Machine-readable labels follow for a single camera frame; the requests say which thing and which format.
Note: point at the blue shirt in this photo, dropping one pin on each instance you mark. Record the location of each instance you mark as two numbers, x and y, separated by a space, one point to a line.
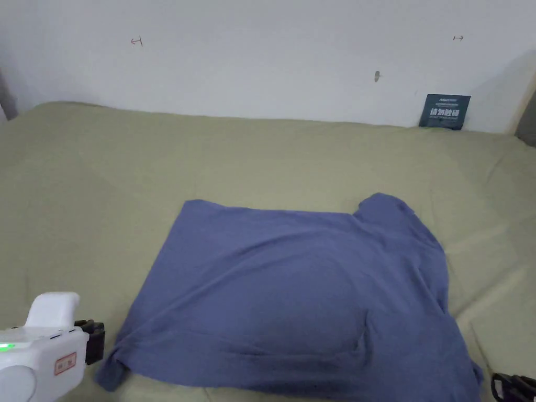
293 301

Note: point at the dark sign card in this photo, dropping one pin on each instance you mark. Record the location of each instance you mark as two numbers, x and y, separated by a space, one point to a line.
444 111

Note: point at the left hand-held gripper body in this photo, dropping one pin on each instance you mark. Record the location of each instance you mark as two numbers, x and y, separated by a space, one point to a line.
42 351

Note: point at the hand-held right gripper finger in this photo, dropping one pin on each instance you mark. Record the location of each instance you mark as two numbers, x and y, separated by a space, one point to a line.
513 387

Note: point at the bed with pale green sheet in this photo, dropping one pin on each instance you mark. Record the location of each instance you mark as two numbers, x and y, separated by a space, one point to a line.
125 176

